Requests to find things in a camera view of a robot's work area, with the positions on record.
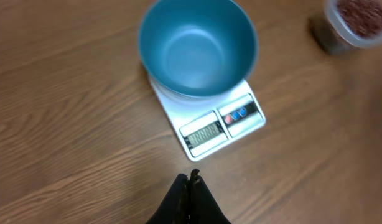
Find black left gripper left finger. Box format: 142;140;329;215
146;174;189;224

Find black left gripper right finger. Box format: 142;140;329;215
188;169;231;224

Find red beans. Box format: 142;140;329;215
337;0;382;39

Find white kitchen scale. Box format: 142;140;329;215
149;77;266;162

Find blue bowl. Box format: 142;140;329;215
137;0;259;97

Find clear plastic container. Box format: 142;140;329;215
309;0;382;55

